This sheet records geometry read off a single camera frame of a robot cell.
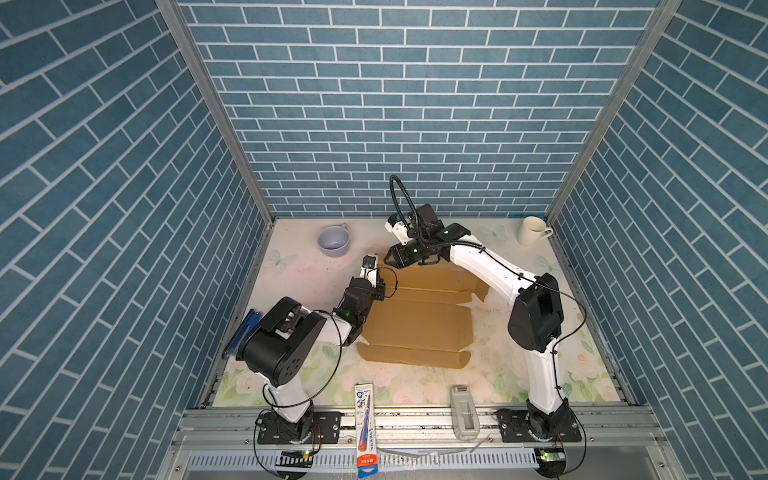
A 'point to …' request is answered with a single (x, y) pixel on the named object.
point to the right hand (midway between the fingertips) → (391, 259)
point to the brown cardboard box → (424, 320)
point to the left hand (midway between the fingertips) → (384, 270)
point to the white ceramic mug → (532, 230)
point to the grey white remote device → (463, 414)
